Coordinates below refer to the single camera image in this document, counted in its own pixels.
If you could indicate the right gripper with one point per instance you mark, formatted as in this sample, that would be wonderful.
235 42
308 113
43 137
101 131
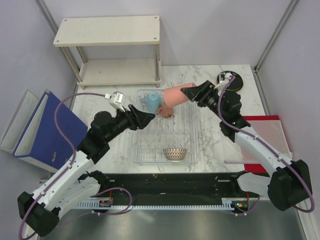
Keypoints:
200 92

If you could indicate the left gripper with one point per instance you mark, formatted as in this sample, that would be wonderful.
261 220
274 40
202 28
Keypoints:
142 119

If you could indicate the tall pink cup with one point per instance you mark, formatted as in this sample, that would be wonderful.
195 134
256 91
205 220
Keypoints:
173 96

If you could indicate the white wire dish rack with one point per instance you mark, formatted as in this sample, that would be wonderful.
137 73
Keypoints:
177 132

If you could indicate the black plate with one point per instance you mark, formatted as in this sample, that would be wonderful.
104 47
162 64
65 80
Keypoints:
236 84

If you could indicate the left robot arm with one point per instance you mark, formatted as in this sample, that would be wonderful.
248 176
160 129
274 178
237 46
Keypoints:
41 210

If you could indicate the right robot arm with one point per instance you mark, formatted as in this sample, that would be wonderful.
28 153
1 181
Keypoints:
288 183

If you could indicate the blue mug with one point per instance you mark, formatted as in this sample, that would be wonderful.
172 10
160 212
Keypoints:
152 101

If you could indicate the small orange mug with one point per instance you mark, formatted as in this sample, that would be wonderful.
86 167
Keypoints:
165 112

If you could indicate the patterned bowl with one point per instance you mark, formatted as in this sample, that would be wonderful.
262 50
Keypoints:
175 154

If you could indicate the white two-tier shelf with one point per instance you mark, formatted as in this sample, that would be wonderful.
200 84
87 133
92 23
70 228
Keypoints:
75 33

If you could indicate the translucent plastic sleeve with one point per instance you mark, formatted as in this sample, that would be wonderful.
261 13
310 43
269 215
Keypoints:
231 152

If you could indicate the red folder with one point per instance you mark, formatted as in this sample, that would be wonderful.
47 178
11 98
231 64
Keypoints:
270 128

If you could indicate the blue binder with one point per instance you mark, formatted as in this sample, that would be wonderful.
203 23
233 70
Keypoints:
41 144

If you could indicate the grey file holder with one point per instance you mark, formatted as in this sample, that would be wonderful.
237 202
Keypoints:
19 121

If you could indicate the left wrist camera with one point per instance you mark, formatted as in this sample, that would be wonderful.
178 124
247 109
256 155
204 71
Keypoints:
115 100

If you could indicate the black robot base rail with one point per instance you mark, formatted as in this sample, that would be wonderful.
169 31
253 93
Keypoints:
164 189

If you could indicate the white cable duct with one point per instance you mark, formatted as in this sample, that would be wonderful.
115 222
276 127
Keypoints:
95 204

